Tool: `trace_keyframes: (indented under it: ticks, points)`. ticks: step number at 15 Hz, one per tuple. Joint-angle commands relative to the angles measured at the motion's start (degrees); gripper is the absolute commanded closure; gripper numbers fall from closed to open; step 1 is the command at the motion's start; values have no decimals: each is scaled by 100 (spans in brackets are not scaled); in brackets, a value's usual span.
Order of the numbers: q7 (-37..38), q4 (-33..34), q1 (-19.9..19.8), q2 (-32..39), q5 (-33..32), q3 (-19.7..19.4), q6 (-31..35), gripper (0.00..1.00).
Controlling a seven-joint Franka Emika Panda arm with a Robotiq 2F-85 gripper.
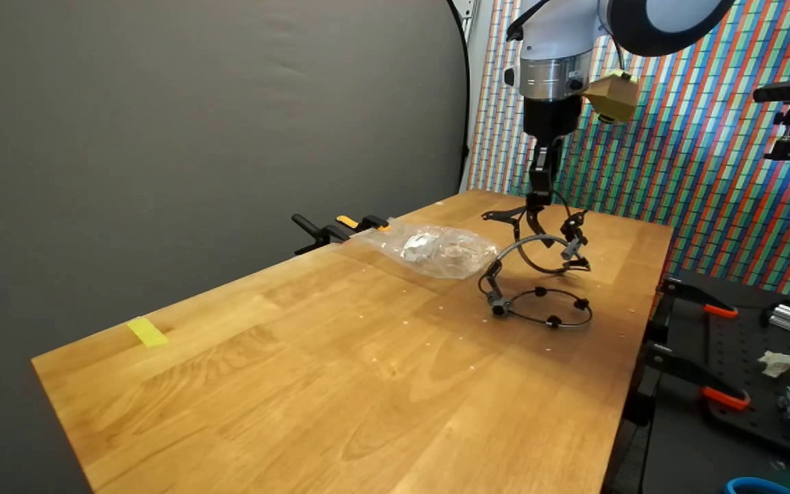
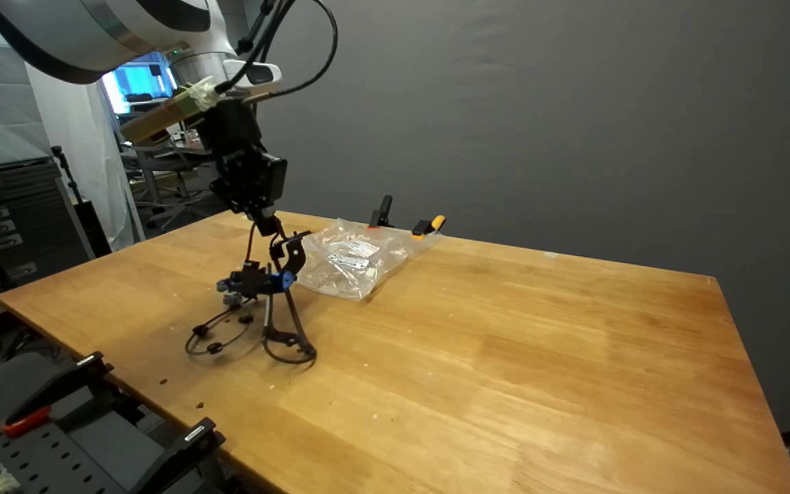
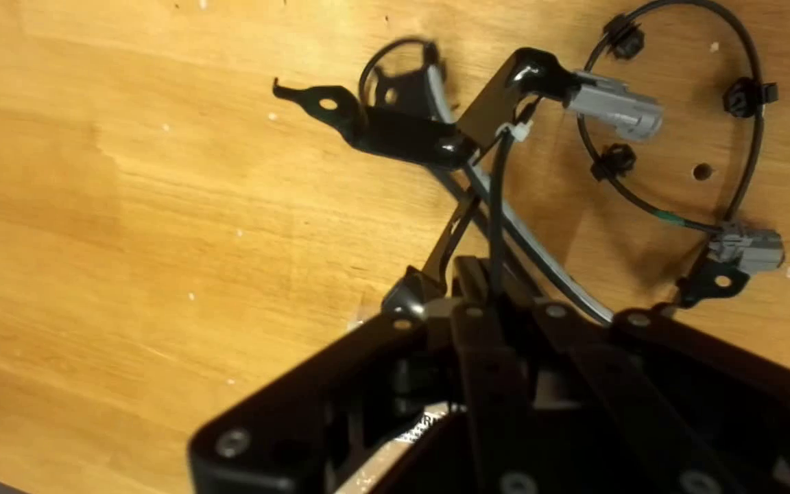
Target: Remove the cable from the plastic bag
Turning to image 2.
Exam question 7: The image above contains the black clamp with orange handle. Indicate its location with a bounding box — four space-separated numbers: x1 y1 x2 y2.
126 416 229 494
0 347 121 438

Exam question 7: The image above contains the computer monitor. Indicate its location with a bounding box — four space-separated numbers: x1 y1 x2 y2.
101 52 184 117

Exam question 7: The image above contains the black equipment cabinet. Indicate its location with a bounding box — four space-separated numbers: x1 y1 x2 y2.
0 155 96 319

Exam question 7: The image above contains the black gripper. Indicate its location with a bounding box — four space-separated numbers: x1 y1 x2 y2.
195 96 292 238

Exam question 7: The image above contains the black perforated board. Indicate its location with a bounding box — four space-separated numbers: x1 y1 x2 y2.
0 350 233 494

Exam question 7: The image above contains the black cable with connectors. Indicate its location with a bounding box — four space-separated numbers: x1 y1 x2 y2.
184 217 321 368

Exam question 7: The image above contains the clear plastic bag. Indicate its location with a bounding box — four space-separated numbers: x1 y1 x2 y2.
293 217 433 305

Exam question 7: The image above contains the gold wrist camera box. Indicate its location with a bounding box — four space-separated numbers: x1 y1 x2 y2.
119 80 233 144

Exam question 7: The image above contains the orange tipped black clamp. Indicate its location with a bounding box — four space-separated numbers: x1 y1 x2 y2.
409 212 450 238

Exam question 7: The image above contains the black table clamp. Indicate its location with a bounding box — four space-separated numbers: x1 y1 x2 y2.
365 191 395 231

